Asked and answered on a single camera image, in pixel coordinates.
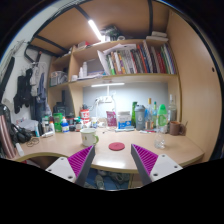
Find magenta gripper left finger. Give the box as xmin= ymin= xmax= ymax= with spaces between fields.
xmin=46 ymin=145 xmax=95 ymax=187

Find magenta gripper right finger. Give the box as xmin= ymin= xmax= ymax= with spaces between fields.
xmin=131 ymin=144 xmax=182 ymax=185

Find clear plastic water bottle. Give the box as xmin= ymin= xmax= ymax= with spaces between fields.
xmin=153 ymin=113 xmax=167 ymax=150

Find round red coaster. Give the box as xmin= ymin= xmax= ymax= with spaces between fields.
xmin=109 ymin=142 xmax=125 ymax=151

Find brown ceramic mug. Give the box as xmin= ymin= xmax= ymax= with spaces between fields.
xmin=169 ymin=121 xmax=185 ymax=136

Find rubber bands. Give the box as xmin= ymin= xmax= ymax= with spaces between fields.
xmin=26 ymin=138 xmax=39 ymax=147

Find green plastic bottle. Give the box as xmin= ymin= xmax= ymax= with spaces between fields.
xmin=157 ymin=104 xmax=168 ymax=133

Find dark green glass bottle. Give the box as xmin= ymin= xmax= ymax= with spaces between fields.
xmin=131 ymin=101 xmax=137 ymax=127

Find green box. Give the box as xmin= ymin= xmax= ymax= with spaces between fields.
xmin=53 ymin=113 xmax=63 ymax=132

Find blue white tissue box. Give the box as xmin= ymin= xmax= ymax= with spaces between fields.
xmin=117 ymin=111 xmax=131 ymax=129

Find red white jar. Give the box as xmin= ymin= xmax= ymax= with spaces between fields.
xmin=80 ymin=109 xmax=90 ymax=119

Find yellow cap clear bottle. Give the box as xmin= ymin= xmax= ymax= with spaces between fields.
xmin=147 ymin=98 xmax=153 ymax=129

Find grey shaker bottle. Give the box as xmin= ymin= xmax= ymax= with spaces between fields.
xmin=135 ymin=105 xmax=145 ymax=131

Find tall clear glass bottle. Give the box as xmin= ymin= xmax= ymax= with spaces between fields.
xmin=168 ymin=95 xmax=177 ymax=121

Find purple snack pouch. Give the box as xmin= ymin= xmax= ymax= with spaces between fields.
xmin=106 ymin=111 xmax=117 ymax=127

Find black headphones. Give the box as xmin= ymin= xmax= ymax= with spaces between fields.
xmin=11 ymin=124 xmax=32 ymax=143

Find white power strip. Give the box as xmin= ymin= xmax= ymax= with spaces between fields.
xmin=96 ymin=96 xmax=112 ymax=103

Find under-shelf light strip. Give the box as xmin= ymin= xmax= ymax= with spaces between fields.
xmin=91 ymin=82 xmax=125 ymax=88

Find hanging dark clothes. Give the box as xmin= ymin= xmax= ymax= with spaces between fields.
xmin=13 ymin=64 xmax=47 ymax=121

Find clear storage box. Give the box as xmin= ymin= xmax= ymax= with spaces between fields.
xmin=50 ymin=71 xmax=68 ymax=86

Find white bottle on shelf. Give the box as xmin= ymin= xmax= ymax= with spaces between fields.
xmin=82 ymin=62 xmax=87 ymax=77

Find wooden shelf unit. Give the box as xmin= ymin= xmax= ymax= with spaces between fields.
xmin=46 ymin=36 xmax=183 ymax=134

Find row of books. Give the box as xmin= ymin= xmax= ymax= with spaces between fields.
xmin=97 ymin=40 xmax=177 ymax=75

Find white ceiling light tube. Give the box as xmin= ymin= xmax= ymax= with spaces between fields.
xmin=88 ymin=19 xmax=103 ymax=41

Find white mug green handle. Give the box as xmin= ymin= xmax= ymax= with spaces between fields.
xmin=80 ymin=128 xmax=99 ymax=146

